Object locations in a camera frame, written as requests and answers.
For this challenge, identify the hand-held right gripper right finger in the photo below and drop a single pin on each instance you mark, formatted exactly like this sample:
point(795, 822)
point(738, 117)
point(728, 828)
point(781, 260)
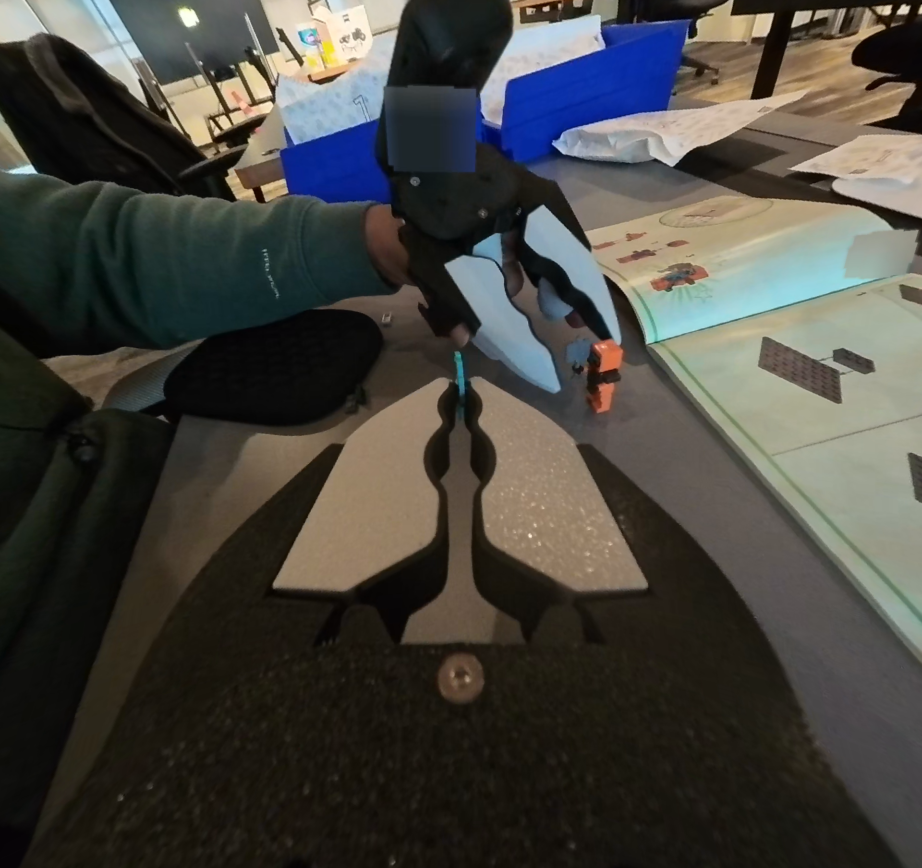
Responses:
point(554, 522)

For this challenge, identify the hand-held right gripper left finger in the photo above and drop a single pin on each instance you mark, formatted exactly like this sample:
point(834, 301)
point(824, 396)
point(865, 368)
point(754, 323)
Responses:
point(367, 508)

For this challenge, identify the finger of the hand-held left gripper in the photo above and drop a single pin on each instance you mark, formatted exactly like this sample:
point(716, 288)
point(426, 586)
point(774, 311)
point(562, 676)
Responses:
point(504, 335)
point(576, 256)

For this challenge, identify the teal toy pickaxe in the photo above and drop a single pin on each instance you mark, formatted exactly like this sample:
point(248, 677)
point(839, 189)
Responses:
point(459, 378)

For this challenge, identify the orange toy brick figure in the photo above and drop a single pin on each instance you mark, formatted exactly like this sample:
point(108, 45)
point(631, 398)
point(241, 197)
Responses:
point(605, 360)

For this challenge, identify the person's left forearm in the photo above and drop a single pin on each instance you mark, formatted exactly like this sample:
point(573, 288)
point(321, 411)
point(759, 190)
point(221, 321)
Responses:
point(180, 256)

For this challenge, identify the grey desk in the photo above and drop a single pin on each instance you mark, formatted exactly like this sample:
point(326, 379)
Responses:
point(850, 681)

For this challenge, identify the person's left hand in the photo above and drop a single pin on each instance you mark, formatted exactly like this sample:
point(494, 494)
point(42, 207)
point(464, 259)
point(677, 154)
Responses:
point(389, 249)

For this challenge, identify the blue storage bin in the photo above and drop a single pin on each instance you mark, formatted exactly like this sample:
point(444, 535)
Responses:
point(331, 169)
point(598, 97)

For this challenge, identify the white patterned paper bag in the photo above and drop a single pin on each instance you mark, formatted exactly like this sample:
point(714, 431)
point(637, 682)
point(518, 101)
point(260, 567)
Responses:
point(324, 101)
point(554, 47)

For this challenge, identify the black mesh pad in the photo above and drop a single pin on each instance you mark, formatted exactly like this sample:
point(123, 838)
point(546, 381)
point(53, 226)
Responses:
point(274, 364)

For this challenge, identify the white printed cardboard box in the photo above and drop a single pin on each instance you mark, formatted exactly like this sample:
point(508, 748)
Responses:
point(338, 32)

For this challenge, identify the open instruction booklet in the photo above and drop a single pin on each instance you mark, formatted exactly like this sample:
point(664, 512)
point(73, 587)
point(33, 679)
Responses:
point(792, 393)

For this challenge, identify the office chair with blue cloth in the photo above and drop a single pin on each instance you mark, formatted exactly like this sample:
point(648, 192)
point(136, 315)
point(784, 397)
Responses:
point(691, 4)

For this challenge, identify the white paper sheet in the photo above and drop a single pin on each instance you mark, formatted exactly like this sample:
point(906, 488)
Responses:
point(864, 162)

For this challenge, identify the black screen on stand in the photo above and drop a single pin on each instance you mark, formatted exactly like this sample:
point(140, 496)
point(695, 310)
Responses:
point(187, 11)

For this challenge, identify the black chair with dark jacket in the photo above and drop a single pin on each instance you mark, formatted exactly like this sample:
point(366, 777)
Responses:
point(86, 112)

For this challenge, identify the black office chair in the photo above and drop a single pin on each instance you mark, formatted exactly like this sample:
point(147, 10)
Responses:
point(886, 54)

